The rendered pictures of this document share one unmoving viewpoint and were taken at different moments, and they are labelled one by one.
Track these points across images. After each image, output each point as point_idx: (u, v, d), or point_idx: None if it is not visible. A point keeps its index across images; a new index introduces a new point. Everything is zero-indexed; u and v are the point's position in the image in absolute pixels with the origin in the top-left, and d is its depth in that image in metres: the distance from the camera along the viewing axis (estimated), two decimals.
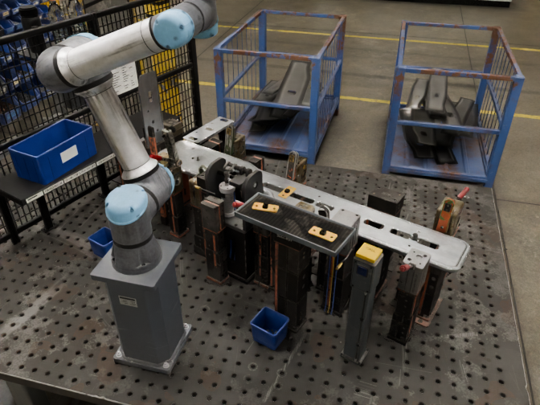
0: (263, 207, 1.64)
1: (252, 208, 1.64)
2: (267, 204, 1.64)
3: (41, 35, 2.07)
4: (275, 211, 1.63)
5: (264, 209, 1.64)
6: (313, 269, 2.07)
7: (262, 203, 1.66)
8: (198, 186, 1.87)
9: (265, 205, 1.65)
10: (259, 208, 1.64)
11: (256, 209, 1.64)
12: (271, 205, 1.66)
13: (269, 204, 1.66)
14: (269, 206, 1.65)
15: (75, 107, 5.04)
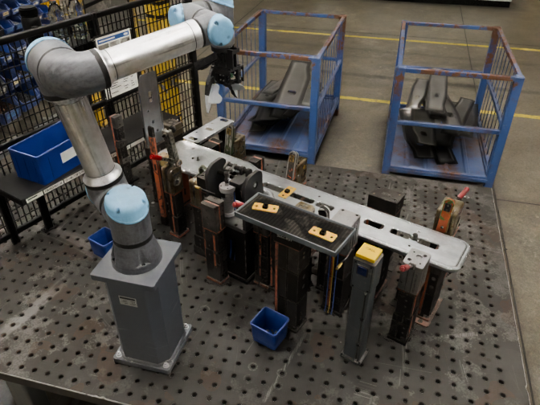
0: (263, 207, 1.64)
1: (252, 208, 1.64)
2: (267, 204, 1.64)
3: (41, 35, 2.07)
4: (275, 211, 1.63)
5: (264, 209, 1.64)
6: (313, 269, 2.07)
7: (262, 203, 1.66)
8: (198, 186, 1.87)
9: (265, 205, 1.65)
10: (259, 208, 1.64)
11: (256, 209, 1.64)
12: (271, 205, 1.66)
13: (269, 204, 1.66)
14: (269, 206, 1.65)
15: None
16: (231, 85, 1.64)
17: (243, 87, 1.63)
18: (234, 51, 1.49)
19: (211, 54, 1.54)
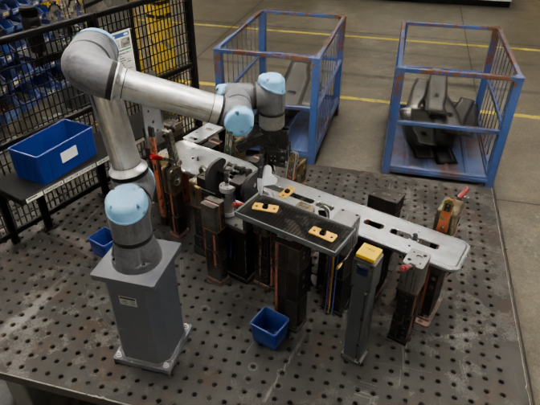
0: (263, 207, 1.64)
1: (252, 208, 1.64)
2: (267, 204, 1.64)
3: (41, 35, 2.07)
4: (275, 211, 1.63)
5: (264, 209, 1.64)
6: (313, 269, 2.07)
7: (262, 203, 1.66)
8: (198, 186, 1.87)
9: (265, 205, 1.65)
10: (259, 208, 1.64)
11: (256, 209, 1.64)
12: (271, 205, 1.66)
13: (269, 204, 1.66)
14: (269, 206, 1.65)
15: (75, 107, 5.04)
16: None
17: (284, 161, 1.60)
18: (288, 132, 1.46)
19: (259, 136, 1.48)
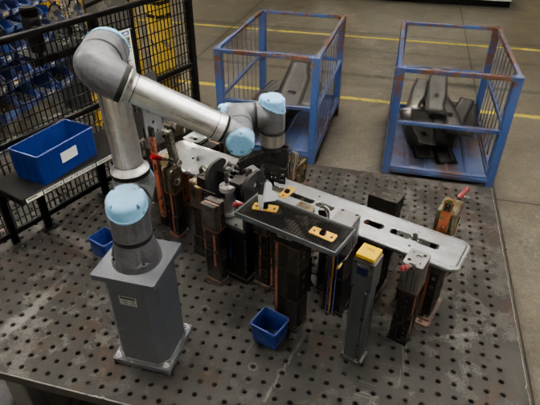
0: (263, 207, 1.64)
1: (252, 208, 1.64)
2: (267, 204, 1.64)
3: (41, 35, 2.07)
4: (275, 211, 1.63)
5: (264, 209, 1.64)
6: (313, 269, 2.07)
7: None
8: (198, 186, 1.87)
9: (265, 205, 1.65)
10: (259, 208, 1.64)
11: (256, 209, 1.64)
12: (271, 205, 1.66)
13: (269, 204, 1.66)
14: (269, 206, 1.65)
15: (75, 107, 5.04)
16: None
17: (284, 177, 1.64)
18: (288, 149, 1.49)
19: (260, 153, 1.52)
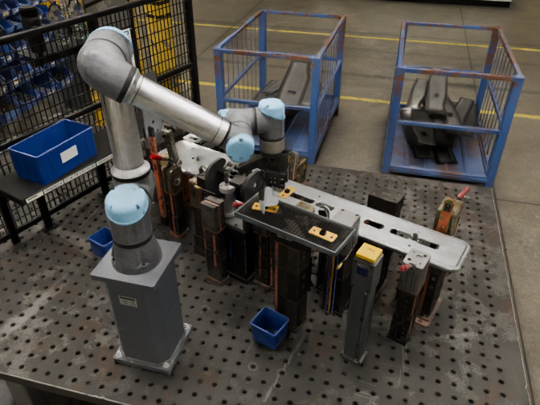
0: None
1: (252, 208, 1.64)
2: None
3: (41, 35, 2.07)
4: (275, 211, 1.63)
5: (264, 209, 1.64)
6: (313, 269, 2.07)
7: None
8: (198, 186, 1.87)
9: None
10: (259, 208, 1.64)
11: (256, 209, 1.64)
12: (271, 205, 1.66)
13: None
14: (269, 206, 1.65)
15: (75, 107, 5.04)
16: (271, 185, 1.63)
17: None
18: (287, 154, 1.50)
19: (260, 159, 1.53)
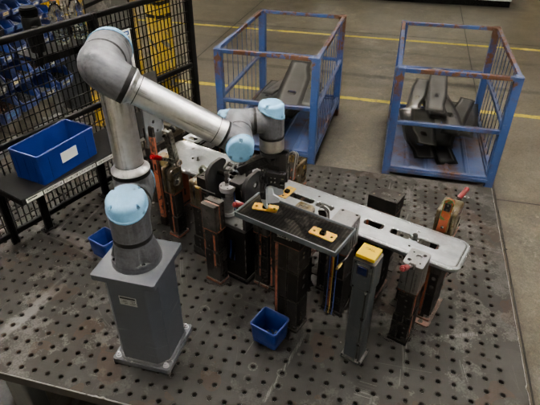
0: (263, 207, 1.64)
1: (252, 208, 1.64)
2: (267, 204, 1.64)
3: (41, 35, 2.07)
4: (276, 211, 1.63)
5: (264, 209, 1.64)
6: (313, 269, 2.07)
7: (262, 203, 1.66)
8: (198, 186, 1.87)
9: None
10: (259, 208, 1.64)
11: (256, 209, 1.64)
12: (271, 205, 1.66)
13: (269, 204, 1.66)
14: (269, 206, 1.65)
15: (75, 107, 5.04)
16: None
17: (281, 192, 1.62)
18: (287, 154, 1.50)
19: (260, 159, 1.53)
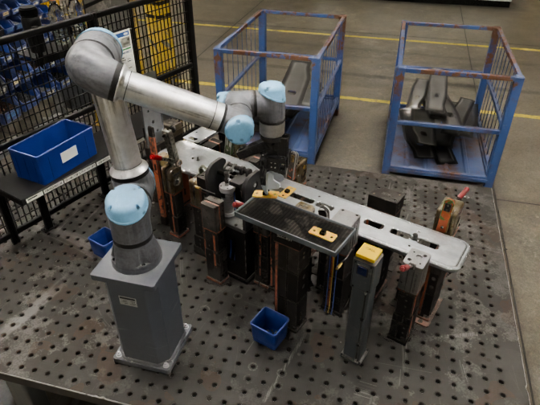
0: (263, 194, 1.61)
1: (252, 196, 1.61)
2: (267, 190, 1.61)
3: (41, 35, 2.07)
4: (276, 197, 1.59)
5: (264, 195, 1.61)
6: (313, 269, 2.07)
7: (262, 190, 1.63)
8: (198, 186, 1.87)
9: None
10: (259, 195, 1.61)
11: (256, 196, 1.61)
12: (272, 191, 1.62)
13: (269, 190, 1.63)
14: (269, 193, 1.62)
15: (75, 107, 5.04)
16: None
17: (281, 178, 1.59)
18: (288, 139, 1.47)
19: (260, 143, 1.50)
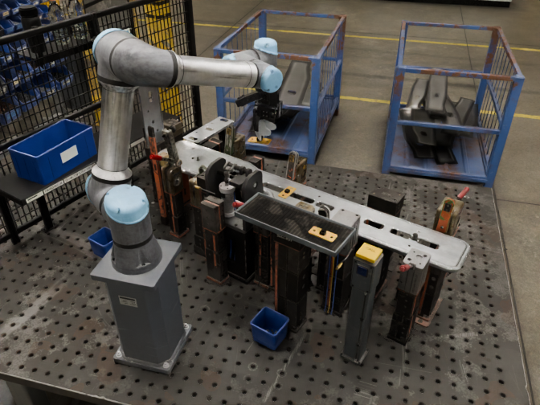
0: (258, 140, 1.83)
1: (247, 141, 1.84)
2: (261, 137, 1.83)
3: (41, 35, 2.07)
4: (267, 143, 1.81)
5: (258, 141, 1.83)
6: (313, 269, 2.07)
7: (257, 137, 1.86)
8: (198, 186, 1.87)
9: None
10: (254, 141, 1.84)
11: (251, 141, 1.83)
12: (265, 138, 1.85)
13: (263, 137, 1.85)
14: (263, 140, 1.84)
15: (75, 107, 5.04)
16: None
17: (274, 127, 1.81)
18: (278, 91, 1.68)
19: (255, 93, 1.71)
